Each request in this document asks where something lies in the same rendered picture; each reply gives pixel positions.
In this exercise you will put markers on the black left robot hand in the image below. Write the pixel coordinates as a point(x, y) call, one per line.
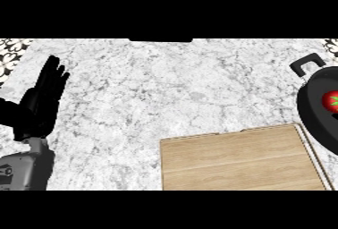
point(40, 101)

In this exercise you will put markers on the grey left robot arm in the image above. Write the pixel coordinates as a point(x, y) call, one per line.
point(22, 170)

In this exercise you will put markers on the pale wooden tray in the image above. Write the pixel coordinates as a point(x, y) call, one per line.
point(242, 161)

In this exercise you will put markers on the red tomato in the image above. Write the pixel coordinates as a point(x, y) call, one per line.
point(331, 101)

